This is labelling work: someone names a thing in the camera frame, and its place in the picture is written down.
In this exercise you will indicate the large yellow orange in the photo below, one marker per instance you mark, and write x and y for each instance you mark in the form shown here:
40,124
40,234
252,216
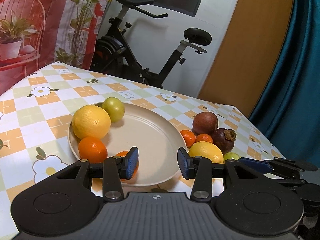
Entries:
91,121

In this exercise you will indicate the dark purple mangosteen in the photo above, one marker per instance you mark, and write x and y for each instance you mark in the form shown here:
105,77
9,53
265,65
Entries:
224,139

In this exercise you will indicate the red-brown apple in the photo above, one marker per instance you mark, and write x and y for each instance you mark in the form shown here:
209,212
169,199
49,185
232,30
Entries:
205,123

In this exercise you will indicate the printed red backdrop cloth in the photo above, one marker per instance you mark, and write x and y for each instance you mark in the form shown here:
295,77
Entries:
35,33

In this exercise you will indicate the floral checkered tablecloth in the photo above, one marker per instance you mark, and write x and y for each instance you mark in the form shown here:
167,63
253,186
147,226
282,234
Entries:
36,112

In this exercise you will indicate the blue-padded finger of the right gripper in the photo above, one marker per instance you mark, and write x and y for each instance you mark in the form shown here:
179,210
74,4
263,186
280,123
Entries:
259,166

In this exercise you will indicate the small orange mandarin left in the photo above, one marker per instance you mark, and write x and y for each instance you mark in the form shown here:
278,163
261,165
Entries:
189,137

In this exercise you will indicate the teal curtain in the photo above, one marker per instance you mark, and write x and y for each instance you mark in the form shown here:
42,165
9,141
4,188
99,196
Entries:
287,112

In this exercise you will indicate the small orange mandarin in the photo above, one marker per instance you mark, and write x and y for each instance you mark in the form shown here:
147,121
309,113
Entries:
189,137
204,137

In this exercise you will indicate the yellow-green round fruit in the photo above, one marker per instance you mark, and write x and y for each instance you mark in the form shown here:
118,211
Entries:
115,108

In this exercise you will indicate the bright green round fruit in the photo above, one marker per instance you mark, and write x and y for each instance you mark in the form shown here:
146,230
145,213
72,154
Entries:
230,155

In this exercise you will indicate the wooden board panel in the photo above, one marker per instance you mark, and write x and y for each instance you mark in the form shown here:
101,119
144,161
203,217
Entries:
248,53

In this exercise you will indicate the small orange mandarin right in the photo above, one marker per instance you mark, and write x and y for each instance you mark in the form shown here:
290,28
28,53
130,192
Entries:
204,137

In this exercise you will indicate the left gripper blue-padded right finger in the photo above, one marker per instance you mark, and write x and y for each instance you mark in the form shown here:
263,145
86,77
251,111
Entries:
202,170

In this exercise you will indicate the beige round plate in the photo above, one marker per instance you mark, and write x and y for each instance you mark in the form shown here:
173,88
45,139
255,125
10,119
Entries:
157,141

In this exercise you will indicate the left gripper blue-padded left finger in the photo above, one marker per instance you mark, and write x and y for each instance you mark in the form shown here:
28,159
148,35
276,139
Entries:
109,171

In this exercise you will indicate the yellow lemon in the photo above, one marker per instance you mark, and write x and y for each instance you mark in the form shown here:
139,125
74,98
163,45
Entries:
207,150

